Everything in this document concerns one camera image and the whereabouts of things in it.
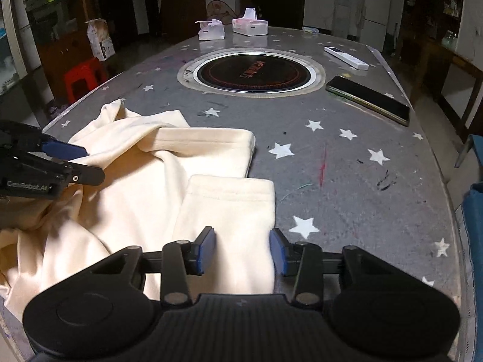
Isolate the cream white garment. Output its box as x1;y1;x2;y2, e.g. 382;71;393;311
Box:
1;100;275;317

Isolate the red plastic stool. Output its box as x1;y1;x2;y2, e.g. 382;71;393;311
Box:
63;57;108;105

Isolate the white paper bag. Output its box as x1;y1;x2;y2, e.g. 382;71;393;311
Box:
86;19;115;61

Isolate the dark shelving unit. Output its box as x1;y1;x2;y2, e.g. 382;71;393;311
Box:
21;0;92;102

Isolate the black smartphone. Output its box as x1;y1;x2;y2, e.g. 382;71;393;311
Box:
326;76;410;127

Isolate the round black induction cooktop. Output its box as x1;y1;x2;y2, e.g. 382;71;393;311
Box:
177;47;327;99

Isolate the pink tissue box left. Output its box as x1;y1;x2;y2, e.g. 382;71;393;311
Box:
197;19;225;41

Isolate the pink tissue box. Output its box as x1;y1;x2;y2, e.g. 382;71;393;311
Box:
232;8;269;37
197;19;225;41

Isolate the white remote control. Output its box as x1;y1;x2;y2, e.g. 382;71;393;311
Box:
324;47;369;71

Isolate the blue sofa cushion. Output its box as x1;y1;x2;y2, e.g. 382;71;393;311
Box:
448;134;482;361

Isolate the floral patterned fan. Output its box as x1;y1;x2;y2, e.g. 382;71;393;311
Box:
206;0;238;25

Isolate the small clear plastic box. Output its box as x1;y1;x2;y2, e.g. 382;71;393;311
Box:
302;26;319;34

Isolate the dark wooden side table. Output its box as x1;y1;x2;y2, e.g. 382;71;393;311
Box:
396;32;482;141

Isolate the pink tissue box right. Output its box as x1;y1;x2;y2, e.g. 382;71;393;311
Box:
232;8;269;37

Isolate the water dispenser with bottle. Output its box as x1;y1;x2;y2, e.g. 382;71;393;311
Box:
332;0;351;39

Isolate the white refrigerator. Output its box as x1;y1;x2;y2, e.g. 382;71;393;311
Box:
360;0;391;52

